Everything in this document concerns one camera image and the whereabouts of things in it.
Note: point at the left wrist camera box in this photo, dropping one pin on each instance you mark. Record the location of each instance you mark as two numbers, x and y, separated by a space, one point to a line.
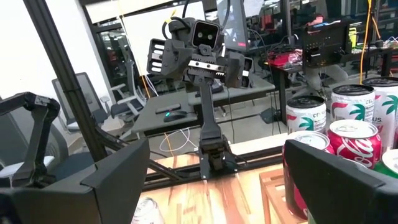
205 35

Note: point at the tall white Celsius can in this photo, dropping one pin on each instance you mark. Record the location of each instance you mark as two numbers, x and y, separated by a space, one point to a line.
306 116
353 105
387 105

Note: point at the grey office chair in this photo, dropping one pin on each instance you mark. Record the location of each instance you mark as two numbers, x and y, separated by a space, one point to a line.
59 146

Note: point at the red plastic package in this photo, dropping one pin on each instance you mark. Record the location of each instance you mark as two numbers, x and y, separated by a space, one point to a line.
283 59

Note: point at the black remote control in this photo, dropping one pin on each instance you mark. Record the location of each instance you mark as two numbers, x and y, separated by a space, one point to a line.
168 108

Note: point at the green soda can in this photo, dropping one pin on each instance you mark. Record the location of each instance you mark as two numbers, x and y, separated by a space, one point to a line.
388 160

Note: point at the whiteboard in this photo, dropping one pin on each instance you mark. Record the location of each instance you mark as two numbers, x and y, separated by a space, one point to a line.
140 37

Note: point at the black mesh office chair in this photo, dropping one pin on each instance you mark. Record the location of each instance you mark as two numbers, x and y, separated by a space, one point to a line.
93 96

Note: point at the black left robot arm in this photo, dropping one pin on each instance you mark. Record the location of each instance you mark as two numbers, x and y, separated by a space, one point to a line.
210 118

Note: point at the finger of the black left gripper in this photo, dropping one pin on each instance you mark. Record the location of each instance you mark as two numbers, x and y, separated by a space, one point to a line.
161 57
237 70

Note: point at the yellow green bottle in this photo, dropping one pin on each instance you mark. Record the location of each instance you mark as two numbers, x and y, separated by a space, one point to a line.
352 37

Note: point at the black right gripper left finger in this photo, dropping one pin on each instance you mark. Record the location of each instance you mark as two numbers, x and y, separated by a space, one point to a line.
93 202

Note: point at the wooden slatted shelf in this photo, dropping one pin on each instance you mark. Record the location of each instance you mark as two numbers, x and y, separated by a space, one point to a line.
273 199

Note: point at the computer monitor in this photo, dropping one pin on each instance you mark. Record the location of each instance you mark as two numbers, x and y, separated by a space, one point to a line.
236 28

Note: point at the black computer mouse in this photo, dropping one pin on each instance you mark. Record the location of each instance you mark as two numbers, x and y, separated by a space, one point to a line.
175 116

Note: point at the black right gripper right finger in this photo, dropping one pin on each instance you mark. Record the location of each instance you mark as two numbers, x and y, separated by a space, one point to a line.
342 199

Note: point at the black electronics case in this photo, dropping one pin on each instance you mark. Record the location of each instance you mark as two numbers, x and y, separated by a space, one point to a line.
326 43

